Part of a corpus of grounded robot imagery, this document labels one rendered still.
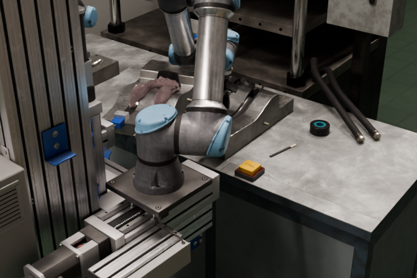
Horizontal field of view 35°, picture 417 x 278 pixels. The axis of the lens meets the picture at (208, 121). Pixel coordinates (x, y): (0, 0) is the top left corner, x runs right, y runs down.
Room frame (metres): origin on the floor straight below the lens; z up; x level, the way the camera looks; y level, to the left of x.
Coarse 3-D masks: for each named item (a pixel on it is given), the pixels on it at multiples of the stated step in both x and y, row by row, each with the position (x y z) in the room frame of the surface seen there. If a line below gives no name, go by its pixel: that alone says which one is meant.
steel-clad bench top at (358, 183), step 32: (128, 64) 3.01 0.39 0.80; (96, 96) 2.65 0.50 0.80; (288, 96) 2.64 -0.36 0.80; (288, 128) 2.35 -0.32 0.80; (384, 128) 2.34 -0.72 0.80; (192, 160) 2.11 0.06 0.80; (224, 160) 2.11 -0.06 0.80; (256, 160) 2.11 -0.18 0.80; (288, 160) 2.10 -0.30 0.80; (320, 160) 2.10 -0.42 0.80; (352, 160) 2.10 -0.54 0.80; (384, 160) 2.10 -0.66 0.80; (416, 160) 2.10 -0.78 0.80; (288, 192) 1.89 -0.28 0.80; (320, 192) 1.89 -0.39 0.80; (352, 192) 1.89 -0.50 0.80; (384, 192) 1.89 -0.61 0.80; (352, 224) 1.71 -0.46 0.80
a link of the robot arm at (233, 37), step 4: (228, 32) 2.16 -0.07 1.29; (232, 32) 2.17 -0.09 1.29; (236, 32) 2.18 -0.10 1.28; (228, 36) 2.13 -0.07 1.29; (232, 36) 2.13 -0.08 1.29; (236, 36) 2.15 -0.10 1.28; (228, 40) 2.13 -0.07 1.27; (232, 40) 2.13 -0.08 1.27; (236, 40) 2.14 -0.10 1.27; (232, 44) 2.20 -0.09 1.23; (236, 44) 2.14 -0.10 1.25; (236, 48) 2.15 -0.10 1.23; (232, 64) 2.14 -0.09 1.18
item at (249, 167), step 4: (248, 160) 2.05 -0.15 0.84; (244, 164) 2.02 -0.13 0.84; (248, 164) 2.02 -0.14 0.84; (252, 164) 2.02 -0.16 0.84; (256, 164) 2.02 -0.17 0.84; (260, 164) 2.02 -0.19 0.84; (240, 168) 2.00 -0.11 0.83; (244, 168) 1.99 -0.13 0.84; (248, 168) 1.99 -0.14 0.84; (252, 168) 1.99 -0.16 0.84; (256, 168) 1.99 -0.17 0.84; (260, 168) 2.01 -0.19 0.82; (244, 172) 1.99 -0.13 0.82; (248, 172) 1.98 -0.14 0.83; (252, 172) 1.97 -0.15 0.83; (256, 172) 1.99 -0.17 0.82
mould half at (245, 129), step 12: (240, 96) 2.41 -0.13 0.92; (264, 96) 2.38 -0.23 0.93; (276, 96) 2.39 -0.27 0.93; (252, 108) 2.33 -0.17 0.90; (264, 108) 2.32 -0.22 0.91; (276, 108) 2.39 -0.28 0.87; (288, 108) 2.47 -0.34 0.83; (240, 120) 2.26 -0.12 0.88; (252, 120) 2.26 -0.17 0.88; (264, 120) 2.32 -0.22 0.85; (276, 120) 2.39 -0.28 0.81; (240, 132) 2.18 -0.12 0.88; (252, 132) 2.25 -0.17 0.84; (228, 144) 2.12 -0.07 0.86; (240, 144) 2.19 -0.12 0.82; (228, 156) 2.12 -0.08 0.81
